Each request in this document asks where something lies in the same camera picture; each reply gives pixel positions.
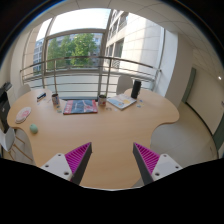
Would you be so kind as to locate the red dark magazine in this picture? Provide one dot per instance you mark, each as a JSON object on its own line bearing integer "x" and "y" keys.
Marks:
{"x": 80, "y": 107}

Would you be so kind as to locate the white chair behind table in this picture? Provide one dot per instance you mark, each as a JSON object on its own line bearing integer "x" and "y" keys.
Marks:
{"x": 124, "y": 83}

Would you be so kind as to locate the white chair far left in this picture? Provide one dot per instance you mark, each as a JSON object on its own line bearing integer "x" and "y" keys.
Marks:
{"x": 23, "y": 90}

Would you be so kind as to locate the metal balcony railing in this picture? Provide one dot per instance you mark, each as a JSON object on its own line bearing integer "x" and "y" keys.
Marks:
{"x": 87, "y": 76}

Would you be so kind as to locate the round pink white mouse pad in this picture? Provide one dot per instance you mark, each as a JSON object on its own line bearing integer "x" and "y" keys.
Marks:
{"x": 22, "y": 115}

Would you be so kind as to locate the red white mug centre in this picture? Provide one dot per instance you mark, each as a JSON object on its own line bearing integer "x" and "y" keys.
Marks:
{"x": 102, "y": 100}

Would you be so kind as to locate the light blue yellow booklet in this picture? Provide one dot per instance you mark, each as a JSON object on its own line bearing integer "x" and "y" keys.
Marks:
{"x": 121, "y": 101}

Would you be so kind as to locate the black stapler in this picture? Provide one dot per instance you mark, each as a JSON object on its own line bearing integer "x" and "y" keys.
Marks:
{"x": 41, "y": 96}

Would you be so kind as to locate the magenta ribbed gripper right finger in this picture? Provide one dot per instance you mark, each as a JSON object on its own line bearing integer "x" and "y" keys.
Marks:
{"x": 153, "y": 166}

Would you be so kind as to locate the mint green computer mouse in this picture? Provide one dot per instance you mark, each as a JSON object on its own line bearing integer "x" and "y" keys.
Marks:
{"x": 33, "y": 129}

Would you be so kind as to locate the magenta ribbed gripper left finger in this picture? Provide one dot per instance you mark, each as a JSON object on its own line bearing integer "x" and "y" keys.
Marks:
{"x": 70, "y": 166}

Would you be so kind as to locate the black monitor at left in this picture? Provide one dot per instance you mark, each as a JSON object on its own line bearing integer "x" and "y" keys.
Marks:
{"x": 4, "y": 105}

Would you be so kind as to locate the patterned mug left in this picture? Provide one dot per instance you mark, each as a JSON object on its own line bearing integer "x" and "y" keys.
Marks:
{"x": 55, "y": 99}

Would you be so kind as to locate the white chair wooden legs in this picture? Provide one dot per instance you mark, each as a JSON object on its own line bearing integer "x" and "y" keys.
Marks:
{"x": 10, "y": 141}

